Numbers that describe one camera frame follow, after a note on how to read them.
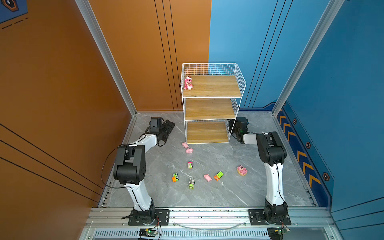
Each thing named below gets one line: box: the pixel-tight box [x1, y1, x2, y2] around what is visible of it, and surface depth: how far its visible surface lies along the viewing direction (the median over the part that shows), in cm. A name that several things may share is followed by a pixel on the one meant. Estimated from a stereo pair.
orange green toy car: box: [172, 172, 180, 183], surface depth 86 cm
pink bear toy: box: [184, 75, 194, 91], surface depth 74 cm
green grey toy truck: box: [188, 177, 196, 190], surface depth 84 cm
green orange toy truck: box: [214, 171, 224, 181], surface depth 87 cm
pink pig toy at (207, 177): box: [203, 174, 213, 182], surface depth 87 cm
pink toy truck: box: [187, 161, 193, 170], surface depth 91 cm
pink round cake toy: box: [236, 165, 248, 176], surface depth 88 cm
